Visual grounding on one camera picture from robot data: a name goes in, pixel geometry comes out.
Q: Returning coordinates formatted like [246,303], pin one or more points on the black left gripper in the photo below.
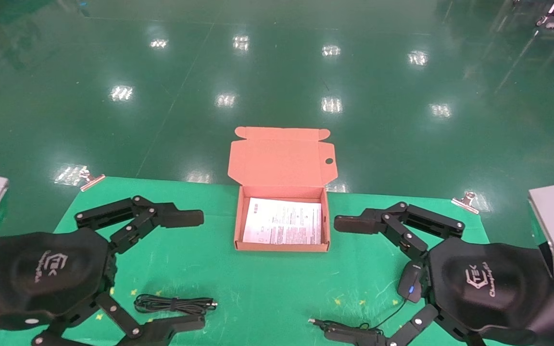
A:
[41,274]

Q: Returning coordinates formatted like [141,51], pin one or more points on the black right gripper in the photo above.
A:
[488,283]

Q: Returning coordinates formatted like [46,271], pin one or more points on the open brown cardboard box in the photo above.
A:
[282,163]

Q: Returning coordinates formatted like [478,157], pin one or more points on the green table mat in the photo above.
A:
[258,288]

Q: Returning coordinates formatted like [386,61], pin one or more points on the metal binder clip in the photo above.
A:
[467,202]
[92,180]

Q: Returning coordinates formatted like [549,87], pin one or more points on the white printed paper sheet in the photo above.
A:
[282,223]

